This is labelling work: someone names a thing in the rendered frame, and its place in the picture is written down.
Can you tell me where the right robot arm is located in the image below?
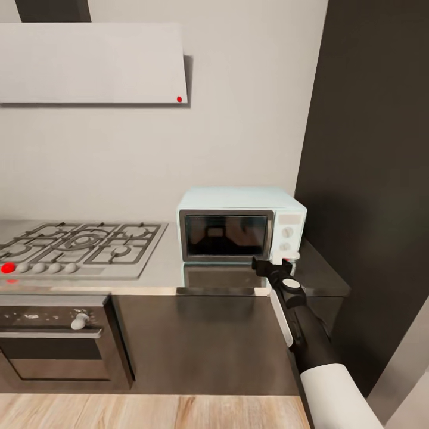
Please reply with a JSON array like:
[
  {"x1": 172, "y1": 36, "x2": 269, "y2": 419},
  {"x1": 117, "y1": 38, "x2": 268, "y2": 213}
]
[{"x1": 252, "y1": 250, "x2": 384, "y2": 429}]

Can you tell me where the microwave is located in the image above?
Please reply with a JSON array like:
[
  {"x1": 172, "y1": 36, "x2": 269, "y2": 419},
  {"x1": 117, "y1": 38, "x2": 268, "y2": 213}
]
[{"x1": 176, "y1": 187, "x2": 307, "y2": 262}]

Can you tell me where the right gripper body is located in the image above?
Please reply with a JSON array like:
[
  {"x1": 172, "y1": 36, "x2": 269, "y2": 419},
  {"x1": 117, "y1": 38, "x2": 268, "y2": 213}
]
[{"x1": 252, "y1": 260, "x2": 293, "y2": 281}]

